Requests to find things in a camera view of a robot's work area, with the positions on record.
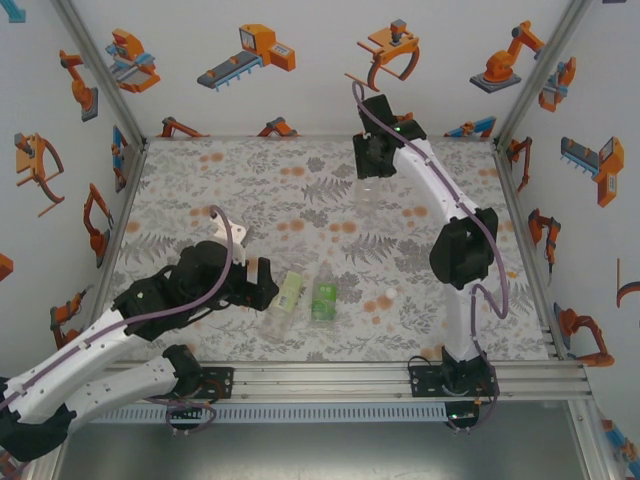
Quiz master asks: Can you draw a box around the pale yellow label plastic bottle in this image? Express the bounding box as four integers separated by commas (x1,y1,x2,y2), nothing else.
261,267,308,345

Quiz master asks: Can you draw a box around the clear unlabelled plastic bottle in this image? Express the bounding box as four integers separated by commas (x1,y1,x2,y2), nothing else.
355,175,384,216

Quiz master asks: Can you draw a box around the green label plastic bottle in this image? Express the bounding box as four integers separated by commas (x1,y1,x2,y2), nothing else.
309,258,342,327

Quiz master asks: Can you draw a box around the floral patterned table cover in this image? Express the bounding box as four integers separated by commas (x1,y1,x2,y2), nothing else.
98,138,557,365

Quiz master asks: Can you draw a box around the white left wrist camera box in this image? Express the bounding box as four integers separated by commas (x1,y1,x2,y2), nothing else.
208,223,250,265

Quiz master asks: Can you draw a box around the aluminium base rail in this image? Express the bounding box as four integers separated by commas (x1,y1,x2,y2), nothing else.
47,361,595,405

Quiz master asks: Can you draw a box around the aluminium side rail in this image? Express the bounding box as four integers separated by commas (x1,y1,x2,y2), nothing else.
491,141,572,360
79,138,150,351

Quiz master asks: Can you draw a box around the grey slotted cable duct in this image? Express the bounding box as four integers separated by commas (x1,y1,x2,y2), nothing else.
68,402,447,425

